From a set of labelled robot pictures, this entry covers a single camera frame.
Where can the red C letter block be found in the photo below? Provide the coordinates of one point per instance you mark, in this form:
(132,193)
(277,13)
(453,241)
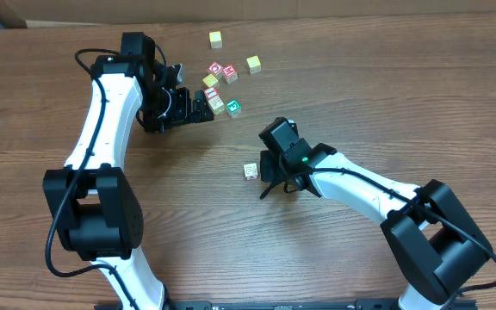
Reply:
(216,69)

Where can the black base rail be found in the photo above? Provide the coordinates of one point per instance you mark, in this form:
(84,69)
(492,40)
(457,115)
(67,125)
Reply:
(363,304)

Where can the yellow block right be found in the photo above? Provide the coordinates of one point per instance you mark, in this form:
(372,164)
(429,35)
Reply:
(254,64)

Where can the red I letter block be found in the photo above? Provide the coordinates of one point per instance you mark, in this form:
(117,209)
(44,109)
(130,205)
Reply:
(210,93)

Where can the red M letter block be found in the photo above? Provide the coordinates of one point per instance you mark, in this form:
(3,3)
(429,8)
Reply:
(230,73)

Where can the yellow block far top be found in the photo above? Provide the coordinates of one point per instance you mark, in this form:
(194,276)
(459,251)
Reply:
(215,39)

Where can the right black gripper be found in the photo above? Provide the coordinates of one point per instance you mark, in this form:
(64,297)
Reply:
(265,166)

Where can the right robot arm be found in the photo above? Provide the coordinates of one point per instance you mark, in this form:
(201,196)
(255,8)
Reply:
(435,242)

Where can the green F letter block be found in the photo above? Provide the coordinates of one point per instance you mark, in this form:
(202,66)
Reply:
(234,108)

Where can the cream block red X side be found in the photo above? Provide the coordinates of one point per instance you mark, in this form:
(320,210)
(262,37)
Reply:
(251,171)

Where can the yellow block left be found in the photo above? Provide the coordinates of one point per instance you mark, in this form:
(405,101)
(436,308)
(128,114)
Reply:
(211,81)

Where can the cream picture block yellow side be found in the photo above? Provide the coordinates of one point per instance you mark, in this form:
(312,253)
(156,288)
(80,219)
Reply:
(216,104)

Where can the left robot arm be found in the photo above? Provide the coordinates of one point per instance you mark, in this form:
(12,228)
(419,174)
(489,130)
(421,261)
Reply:
(98,222)

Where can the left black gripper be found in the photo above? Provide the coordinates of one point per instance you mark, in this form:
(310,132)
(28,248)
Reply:
(186,108)

